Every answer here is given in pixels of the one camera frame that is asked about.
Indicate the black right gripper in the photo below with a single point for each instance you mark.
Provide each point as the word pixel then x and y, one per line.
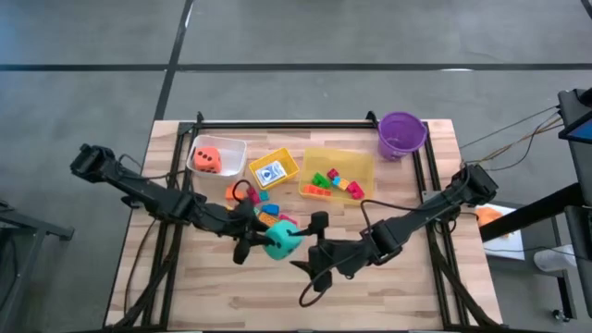
pixel 342 259

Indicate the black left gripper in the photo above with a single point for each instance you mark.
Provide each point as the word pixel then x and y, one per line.
pixel 236 222

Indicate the teal foam die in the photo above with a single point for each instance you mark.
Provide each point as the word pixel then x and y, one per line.
pixel 283 240

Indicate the red stepped toy brick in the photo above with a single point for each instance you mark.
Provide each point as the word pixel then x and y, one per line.
pixel 355 189
pixel 289 217

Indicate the orange long toy brick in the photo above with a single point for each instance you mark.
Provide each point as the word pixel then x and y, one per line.
pixel 317 190

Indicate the small yellow toy brick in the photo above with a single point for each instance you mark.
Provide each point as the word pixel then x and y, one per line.
pixel 343 184

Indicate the green toy brick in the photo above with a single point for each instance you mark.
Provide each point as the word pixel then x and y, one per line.
pixel 320 179

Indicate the small sky-blue toy brick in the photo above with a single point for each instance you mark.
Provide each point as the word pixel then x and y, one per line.
pixel 336 181

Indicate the small red toy brick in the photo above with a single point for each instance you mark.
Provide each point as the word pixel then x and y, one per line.
pixel 332 174

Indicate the orange foam die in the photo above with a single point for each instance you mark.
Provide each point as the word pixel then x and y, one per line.
pixel 207 160

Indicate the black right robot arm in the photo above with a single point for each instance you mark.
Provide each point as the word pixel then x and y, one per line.
pixel 430 203

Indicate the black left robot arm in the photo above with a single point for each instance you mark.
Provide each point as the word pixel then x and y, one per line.
pixel 139 189

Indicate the blue toy brick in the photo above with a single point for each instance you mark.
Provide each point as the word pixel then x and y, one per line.
pixel 270 209

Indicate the red rectangular toy brick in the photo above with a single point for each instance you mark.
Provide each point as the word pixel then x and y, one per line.
pixel 253 195

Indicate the small teal toy brick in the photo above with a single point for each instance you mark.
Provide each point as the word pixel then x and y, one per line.
pixel 264 195

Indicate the orange sloped toy brick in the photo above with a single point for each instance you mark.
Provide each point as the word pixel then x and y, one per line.
pixel 230 193

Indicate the yellow mesh basket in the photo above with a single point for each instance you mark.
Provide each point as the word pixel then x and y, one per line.
pixel 291 166

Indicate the white plastic bin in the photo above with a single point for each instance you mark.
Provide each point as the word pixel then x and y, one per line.
pixel 236 152

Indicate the translucent yellow bin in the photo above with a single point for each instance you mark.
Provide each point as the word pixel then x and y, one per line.
pixel 337 159

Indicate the purple monster bucket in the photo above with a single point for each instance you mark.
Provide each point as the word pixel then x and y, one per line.
pixel 401 136

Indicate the orange crumpled object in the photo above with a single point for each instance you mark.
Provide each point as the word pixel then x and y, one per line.
pixel 489 216

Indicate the white paper sheet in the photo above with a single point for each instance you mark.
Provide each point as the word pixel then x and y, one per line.
pixel 509 240

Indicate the black diagonal stand bar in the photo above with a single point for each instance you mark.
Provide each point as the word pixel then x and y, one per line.
pixel 532 215

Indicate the white rounded object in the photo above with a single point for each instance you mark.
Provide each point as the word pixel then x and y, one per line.
pixel 555 259

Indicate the black caster wheel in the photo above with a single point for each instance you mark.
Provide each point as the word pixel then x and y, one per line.
pixel 560 315

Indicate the black workstation stand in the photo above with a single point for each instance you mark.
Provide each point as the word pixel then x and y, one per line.
pixel 578 185

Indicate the blue lit screen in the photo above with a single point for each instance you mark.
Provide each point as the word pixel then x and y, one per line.
pixel 578 129

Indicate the grey metal table frame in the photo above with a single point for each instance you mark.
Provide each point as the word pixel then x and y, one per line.
pixel 28 231

